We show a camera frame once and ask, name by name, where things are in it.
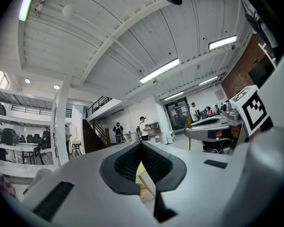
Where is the wooden mug tree stand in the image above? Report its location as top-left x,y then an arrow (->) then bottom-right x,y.
186,115 -> 192,151

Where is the person's right hand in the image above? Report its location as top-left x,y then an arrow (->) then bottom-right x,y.
215,126 -> 239,148

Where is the black hard case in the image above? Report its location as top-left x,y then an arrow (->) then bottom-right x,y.
0,127 -> 20,147

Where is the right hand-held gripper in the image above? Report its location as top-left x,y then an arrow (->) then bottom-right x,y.
184,85 -> 274,143

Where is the person's black top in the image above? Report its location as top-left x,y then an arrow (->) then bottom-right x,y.
240,0 -> 284,56

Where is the red and white checkered cloth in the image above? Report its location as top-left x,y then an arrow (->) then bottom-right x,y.
0,166 -> 19,203

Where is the black wall screen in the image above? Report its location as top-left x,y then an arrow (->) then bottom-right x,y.
248,55 -> 276,89

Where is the black balcony railing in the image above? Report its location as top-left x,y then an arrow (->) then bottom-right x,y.
86,96 -> 113,118
11,105 -> 73,118

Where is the curved ceiling light strip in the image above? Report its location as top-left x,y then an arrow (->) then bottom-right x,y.
18,0 -> 39,22

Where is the dark wooden staircase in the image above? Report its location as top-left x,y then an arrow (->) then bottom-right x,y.
82,118 -> 110,154

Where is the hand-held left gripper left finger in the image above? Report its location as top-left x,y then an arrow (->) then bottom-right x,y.
20,140 -> 159,227

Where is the dark glass door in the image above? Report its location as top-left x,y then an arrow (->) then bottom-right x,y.
165,97 -> 191,131

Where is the white table with black legs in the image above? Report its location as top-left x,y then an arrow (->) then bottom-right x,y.
71,140 -> 83,157

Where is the white metal shelf rack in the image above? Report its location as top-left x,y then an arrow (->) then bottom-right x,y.
0,86 -> 60,175

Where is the long ceiling strip lamp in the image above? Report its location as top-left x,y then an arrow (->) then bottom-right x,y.
198,76 -> 219,86
139,58 -> 181,84
208,35 -> 238,51
163,91 -> 185,102

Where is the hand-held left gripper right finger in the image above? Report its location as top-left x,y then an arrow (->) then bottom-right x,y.
141,140 -> 249,224

